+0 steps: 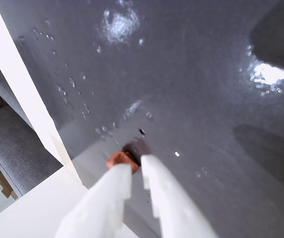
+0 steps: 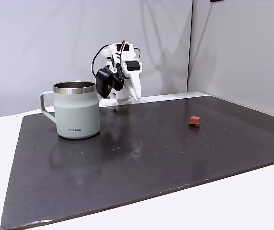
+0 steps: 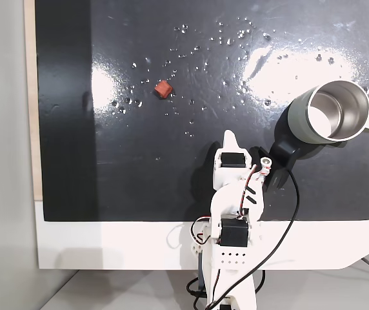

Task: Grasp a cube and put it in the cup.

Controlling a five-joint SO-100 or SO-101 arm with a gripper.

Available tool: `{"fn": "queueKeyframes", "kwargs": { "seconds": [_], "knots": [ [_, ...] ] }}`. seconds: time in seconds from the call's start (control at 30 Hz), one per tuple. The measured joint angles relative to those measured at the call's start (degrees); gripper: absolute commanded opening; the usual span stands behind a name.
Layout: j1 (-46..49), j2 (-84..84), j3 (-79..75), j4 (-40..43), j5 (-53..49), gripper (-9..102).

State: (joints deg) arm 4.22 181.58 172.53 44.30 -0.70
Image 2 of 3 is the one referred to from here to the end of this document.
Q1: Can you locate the small red-brown cube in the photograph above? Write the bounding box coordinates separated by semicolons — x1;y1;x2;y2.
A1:
188;115;201;127

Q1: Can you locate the pale green steel mug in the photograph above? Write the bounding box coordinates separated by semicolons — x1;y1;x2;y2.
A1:
39;80;101;140

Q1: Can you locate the dark grey table mat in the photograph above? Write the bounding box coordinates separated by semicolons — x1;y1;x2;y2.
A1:
0;95;274;230

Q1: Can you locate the black oval camera box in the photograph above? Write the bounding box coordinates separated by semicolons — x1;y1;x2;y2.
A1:
95;68;125;99

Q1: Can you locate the black camera cable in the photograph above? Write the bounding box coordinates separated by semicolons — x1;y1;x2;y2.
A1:
91;45;109;78

